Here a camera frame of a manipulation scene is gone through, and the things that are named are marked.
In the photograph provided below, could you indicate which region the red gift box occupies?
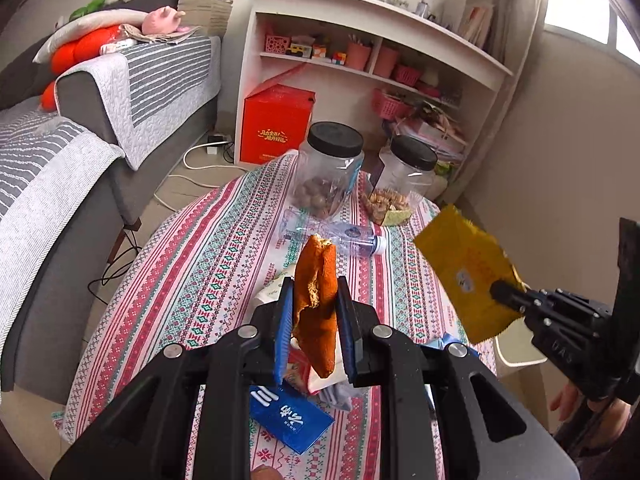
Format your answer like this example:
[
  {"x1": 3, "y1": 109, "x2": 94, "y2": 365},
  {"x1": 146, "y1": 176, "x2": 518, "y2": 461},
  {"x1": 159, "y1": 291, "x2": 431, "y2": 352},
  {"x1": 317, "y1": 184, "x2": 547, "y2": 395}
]
[{"x1": 240, "y1": 81, "x2": 316, "y2": 165}]

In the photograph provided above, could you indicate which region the right hand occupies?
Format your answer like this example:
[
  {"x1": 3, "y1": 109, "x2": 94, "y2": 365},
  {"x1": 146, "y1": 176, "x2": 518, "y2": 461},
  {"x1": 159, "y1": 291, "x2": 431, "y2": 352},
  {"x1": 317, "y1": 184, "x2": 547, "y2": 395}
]
[{"x1": 549, "y1": 382, "x2": 631, "y2": 455}]

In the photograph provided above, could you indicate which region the white bookshelf unit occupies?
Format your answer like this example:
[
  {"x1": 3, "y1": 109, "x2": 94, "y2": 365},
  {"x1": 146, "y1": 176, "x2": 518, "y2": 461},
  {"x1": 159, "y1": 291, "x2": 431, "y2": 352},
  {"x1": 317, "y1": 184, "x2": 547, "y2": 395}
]
[{"x1": 234, "y1": 0, "x2": 512, "y2": 203}]

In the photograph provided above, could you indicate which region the orange peel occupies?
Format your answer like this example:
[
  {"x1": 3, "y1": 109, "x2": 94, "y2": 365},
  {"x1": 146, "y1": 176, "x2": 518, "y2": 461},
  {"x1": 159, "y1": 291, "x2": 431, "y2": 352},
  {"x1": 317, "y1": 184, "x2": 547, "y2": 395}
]
[{"x1": 293, "y1": 234, "x2": 337, "y2": 378}]

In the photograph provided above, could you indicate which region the orange cushion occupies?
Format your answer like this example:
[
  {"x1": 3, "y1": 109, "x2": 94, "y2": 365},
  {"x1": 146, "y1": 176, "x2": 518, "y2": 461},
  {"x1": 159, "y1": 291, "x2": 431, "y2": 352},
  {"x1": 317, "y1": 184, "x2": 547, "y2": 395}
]
[{"x1": 38, "y1": 24, "x2": 126, "y2": 112}]

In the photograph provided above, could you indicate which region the blue tissue packet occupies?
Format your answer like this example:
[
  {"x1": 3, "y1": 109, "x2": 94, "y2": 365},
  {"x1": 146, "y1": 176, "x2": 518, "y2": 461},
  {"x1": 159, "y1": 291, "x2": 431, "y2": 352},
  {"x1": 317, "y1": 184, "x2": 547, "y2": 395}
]
[{"x1": 250, "y1": 382, "x2": 334, "y2": 454}]

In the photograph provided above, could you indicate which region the pink storage bucket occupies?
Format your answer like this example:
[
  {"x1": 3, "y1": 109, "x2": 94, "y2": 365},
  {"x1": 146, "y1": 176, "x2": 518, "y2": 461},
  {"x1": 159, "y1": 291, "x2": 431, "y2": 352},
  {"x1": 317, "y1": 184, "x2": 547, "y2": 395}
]
[{"x1": 345, "y1": 41, "x2": 372, "y2": 72}]

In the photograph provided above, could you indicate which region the yellow snack wrapper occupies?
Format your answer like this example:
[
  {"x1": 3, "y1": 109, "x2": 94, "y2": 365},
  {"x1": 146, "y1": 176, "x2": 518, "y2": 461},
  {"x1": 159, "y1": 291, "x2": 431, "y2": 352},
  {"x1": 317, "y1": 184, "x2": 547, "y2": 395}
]
[{"x1": 413, "y1": 205, "x2": 526, "y2": 344}]

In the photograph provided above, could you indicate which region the grey sofa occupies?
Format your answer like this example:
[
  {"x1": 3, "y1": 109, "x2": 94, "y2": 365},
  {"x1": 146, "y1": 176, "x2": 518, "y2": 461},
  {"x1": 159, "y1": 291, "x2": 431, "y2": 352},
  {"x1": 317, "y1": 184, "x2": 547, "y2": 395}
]
[{"x1": 1, "y1": 0, "x2": 218, "y2": 403}]

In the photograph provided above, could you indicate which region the pile of papers and books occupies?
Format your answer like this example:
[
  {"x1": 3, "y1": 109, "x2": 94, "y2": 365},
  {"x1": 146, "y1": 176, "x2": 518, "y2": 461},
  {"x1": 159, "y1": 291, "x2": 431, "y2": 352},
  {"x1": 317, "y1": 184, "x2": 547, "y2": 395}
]
[{"x1": 396, "y1": 102, "x2": 468, "y2": 162}]

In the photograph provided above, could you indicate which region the crushed clear water bottle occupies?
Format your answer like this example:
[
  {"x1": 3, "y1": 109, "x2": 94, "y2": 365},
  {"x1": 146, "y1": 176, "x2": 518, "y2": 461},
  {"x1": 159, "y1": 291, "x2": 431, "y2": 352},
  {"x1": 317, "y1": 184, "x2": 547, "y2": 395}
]
[{"x1": 279, "y1": 209, "x2": 387, "y2": 258}]

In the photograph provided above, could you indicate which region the striped grey sofa cover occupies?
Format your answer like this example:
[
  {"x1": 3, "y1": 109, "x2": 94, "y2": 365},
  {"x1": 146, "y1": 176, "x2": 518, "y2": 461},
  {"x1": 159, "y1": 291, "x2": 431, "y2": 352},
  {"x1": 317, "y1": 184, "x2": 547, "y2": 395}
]
[{"x1": 54, "y1": 35, "x2": 221, "y2": 170}]

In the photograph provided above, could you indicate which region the white trash bin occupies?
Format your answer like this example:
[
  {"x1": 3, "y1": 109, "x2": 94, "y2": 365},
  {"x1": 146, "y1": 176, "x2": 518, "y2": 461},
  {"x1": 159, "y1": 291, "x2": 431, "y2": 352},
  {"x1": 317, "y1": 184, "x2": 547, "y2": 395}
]
[{"x1": 495, "y1": 318, "x2": 547, "y2": 373}]

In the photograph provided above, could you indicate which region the white pillow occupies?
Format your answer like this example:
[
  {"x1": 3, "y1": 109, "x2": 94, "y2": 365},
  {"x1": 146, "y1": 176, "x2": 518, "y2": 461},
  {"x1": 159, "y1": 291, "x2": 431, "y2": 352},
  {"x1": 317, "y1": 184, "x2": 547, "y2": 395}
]
[{"x1": 32, "y1": 9, "x2": 148, "y2": 64}]

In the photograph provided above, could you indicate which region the jar with pistachios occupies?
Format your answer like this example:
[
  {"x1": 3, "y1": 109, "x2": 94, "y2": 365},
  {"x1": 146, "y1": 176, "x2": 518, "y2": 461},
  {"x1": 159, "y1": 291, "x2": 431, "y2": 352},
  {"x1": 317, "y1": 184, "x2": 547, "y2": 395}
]
[{"x1": 361, "y1": 134, "x2": 438, "y2": 226}]

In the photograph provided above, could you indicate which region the red instant noodle cup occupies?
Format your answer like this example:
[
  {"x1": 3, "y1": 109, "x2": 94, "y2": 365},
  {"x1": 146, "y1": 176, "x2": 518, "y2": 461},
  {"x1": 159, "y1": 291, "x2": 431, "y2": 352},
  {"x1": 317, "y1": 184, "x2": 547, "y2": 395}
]
[{"x1": 249, "y1": 261, "x2": 356, "y2": 396}]

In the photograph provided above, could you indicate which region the jar with brown nuts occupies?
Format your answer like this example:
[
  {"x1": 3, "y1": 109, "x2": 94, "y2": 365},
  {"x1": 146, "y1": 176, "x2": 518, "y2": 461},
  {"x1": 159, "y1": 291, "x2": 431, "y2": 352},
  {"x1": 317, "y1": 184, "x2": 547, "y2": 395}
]
[{"x1": 290, "y1": 122, "x2": 363, "y2": 220}]

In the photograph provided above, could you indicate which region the pink pig plush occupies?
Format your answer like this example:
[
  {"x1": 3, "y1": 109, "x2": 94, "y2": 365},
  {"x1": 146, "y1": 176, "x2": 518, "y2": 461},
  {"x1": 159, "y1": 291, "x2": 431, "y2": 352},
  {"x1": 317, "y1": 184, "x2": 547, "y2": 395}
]
[{"x1": 141, "y1": 6, "x2": 186, "y2": 36}]

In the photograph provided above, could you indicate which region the left hand thumb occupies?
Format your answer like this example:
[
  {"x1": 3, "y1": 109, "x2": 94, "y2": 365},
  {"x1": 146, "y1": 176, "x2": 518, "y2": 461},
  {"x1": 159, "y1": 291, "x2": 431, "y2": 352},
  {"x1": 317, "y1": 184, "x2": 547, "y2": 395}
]
[{"x1": 250, "y1": 465, "x2": 283, "y2": 480}]

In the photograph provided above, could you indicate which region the blue milk carton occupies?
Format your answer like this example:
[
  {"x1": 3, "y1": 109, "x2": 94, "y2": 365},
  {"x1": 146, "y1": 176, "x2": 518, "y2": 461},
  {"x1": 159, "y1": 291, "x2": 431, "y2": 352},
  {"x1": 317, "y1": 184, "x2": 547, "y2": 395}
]
[{"x1": 425, "y1": 333, "x2": 480, "y2": 358}]

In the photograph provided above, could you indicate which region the striped patterned tablecloth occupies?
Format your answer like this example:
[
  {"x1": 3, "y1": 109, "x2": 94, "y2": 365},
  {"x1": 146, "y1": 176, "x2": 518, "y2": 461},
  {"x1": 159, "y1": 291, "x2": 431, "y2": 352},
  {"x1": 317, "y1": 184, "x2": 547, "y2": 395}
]
[{"x1": 58, "y1": 148, "x2": 499, "y2": 480}]

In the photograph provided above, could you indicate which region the white power cable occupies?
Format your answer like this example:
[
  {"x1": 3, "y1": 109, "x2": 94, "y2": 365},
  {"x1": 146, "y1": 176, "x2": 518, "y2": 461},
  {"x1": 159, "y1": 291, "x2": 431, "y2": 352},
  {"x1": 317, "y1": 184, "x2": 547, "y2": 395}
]
[{"x1": 152, "y1": 138, "x2": 249, "y2": 214}]

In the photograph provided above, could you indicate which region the pink basket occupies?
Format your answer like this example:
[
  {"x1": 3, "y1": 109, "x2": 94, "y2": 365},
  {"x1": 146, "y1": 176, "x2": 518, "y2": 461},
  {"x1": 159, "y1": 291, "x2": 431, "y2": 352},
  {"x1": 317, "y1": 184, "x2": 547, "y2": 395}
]
[{"x1": 372, "y1": 89, "x2": 411, "y2": 120}]

